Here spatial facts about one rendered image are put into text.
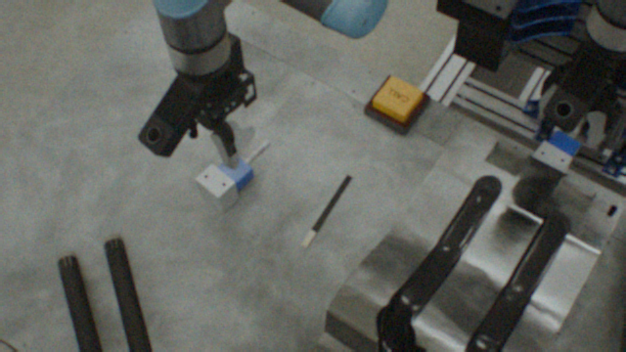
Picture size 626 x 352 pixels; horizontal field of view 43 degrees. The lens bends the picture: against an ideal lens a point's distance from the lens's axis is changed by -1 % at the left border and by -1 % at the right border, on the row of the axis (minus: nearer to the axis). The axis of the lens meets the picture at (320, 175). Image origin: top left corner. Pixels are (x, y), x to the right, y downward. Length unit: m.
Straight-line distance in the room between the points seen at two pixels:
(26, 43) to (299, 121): 1.46
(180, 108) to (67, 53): 1.58
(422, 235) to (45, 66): 1.66
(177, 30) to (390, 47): 1.58
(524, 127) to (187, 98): 1.21
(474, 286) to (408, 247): 0.10
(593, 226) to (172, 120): 0.59
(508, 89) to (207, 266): 1.14
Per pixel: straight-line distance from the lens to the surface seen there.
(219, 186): 1.20
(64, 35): 2.61
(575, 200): 1.21
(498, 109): 2.06
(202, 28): 0.90
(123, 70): 1.42
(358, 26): 0.87
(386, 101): 1.29
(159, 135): 1.01
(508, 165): 1.22
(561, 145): 1.28
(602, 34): 1.01
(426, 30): 2.49
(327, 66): 1.38
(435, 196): 1.15
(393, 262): 1.07
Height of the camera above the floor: 1.89
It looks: 60 degrees down
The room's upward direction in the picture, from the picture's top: 3 degrees counter-clockwise
